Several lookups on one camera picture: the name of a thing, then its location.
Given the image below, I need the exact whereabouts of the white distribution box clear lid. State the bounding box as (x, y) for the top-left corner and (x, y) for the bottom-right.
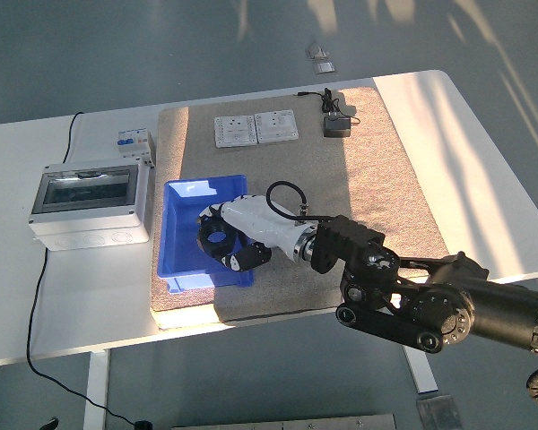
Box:
(28, 160), (152, 252)

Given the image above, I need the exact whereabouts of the white table leg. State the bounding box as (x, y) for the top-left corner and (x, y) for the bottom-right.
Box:
(403, 347), (439, 395)
(82, 348), (111, 430)

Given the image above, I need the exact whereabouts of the grey-brown mat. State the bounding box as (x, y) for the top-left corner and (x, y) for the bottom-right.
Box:
(148, 85), (449, 323)

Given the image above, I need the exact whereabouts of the white blue circuit breaker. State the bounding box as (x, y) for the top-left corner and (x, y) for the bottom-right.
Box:
(115, 127), (156, 169)

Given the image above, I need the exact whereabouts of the open metal floor socket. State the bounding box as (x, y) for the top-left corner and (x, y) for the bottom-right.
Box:
(305, 41), (331, 61)

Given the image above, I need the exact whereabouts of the long grey metal plate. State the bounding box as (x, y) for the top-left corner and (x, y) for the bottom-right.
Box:
(169, 413), (398, 430)

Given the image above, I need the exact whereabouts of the long black cable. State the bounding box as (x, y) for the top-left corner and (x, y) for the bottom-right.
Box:
(25, 110), (138, 425)

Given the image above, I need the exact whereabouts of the large black hex nut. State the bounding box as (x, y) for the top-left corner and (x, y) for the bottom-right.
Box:
(197, 217), (244, 260)

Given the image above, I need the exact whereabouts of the grey metal foot plate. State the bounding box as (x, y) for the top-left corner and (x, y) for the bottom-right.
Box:
(415, 393), (464, 430)

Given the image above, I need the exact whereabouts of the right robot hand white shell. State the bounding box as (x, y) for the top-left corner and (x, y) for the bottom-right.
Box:
(195, 193), (308, 273)

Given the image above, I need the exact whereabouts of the white wall socket panel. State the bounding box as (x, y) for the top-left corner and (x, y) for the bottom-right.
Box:
(213, 115), (258, 149)
(254, 108), (299, 144)

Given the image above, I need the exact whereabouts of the black power adapter with cord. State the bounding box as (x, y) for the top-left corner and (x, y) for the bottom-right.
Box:
(294, 87), (360, 139)

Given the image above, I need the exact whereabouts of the blue plastic bin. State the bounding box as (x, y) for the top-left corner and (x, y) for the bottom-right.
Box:
(154, 174), (256, 293)

